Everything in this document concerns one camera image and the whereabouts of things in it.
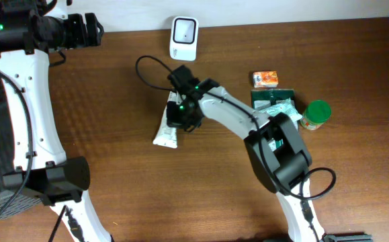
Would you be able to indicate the green packaged item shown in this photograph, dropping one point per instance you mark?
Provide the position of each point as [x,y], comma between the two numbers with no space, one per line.
[268,97]

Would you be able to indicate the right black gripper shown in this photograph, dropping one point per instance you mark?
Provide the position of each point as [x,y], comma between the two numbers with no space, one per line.
[173,122]

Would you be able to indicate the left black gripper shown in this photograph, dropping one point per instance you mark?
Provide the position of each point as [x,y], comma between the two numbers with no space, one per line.
[87,37]

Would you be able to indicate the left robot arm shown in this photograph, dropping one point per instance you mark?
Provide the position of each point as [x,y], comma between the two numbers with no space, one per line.
[29,32]

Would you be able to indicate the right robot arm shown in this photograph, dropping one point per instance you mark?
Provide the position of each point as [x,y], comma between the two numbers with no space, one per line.
[278,155]

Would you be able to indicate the white barcode scanner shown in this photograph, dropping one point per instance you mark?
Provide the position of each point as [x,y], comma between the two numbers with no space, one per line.
[184,38]

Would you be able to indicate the green lid seasoning jar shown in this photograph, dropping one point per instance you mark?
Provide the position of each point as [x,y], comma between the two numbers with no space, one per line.
[315,115]

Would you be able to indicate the white tube with gold cap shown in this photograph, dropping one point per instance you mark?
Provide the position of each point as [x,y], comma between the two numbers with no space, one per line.
[166,136]

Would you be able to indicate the orange white small packet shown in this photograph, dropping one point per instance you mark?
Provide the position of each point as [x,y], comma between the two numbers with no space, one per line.
[265,79]

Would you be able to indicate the teal snack pouch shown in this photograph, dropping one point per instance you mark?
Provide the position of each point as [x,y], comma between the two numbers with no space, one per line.
[286,107]

